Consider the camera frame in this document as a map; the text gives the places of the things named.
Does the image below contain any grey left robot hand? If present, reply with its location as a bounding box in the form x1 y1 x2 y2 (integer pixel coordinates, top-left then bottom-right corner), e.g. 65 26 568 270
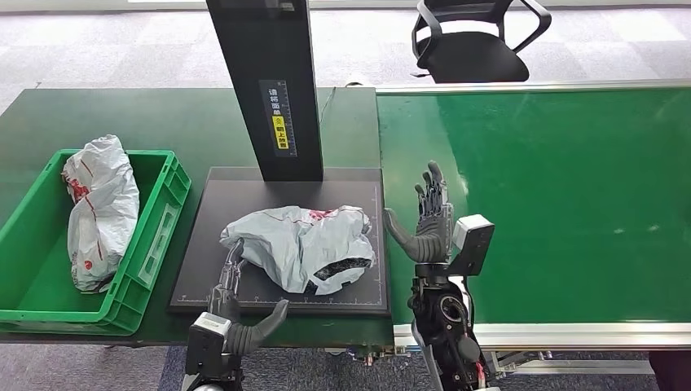
209 239 290 348

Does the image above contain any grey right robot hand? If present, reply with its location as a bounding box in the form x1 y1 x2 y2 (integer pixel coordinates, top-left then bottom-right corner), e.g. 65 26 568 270
382 160 455 265

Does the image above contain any white package with black tear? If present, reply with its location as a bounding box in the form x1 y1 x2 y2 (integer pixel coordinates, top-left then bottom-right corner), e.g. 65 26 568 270
218 204 378 297

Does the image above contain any white package with red print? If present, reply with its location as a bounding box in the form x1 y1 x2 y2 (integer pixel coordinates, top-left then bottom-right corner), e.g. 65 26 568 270
60 134 141 295

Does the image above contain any green conveyor belt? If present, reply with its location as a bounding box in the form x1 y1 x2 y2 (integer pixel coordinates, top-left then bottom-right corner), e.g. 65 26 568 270
376 87 691 327

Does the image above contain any black conveyor support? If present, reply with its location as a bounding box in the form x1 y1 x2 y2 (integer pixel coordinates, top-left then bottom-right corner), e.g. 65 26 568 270
647 350 691 391

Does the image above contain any black scanner platform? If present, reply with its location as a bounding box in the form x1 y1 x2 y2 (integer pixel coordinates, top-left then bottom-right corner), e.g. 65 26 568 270
168 166 391 318

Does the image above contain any dark green table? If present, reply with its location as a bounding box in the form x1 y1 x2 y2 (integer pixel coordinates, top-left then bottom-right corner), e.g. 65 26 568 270
0 86 395 349

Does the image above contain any green plastic crate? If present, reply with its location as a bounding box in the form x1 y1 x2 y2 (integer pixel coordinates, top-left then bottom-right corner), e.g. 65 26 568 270
0 148 192 337

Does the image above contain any black office chair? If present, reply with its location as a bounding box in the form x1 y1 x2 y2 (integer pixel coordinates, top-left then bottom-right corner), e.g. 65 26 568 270
411 0 553 84

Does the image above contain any black and yellow column label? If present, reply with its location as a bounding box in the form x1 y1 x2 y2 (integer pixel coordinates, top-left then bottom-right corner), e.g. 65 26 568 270
258 79 298 159

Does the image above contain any black scanner column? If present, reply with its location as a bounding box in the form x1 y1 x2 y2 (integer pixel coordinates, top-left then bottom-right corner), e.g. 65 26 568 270
205 0 324 183

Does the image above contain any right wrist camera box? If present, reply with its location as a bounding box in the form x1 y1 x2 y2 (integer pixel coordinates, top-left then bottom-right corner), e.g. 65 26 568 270
447 213 496 278

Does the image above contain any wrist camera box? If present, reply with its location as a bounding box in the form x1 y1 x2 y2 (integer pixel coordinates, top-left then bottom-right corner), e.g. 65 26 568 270
447 213 496 278
185 312 232 377

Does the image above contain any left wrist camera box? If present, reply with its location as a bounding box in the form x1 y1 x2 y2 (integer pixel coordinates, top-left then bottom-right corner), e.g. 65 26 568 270
185 312 232 377

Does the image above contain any thin black table cable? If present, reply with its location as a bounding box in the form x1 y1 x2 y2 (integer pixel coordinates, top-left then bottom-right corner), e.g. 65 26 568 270
317 86 337 127

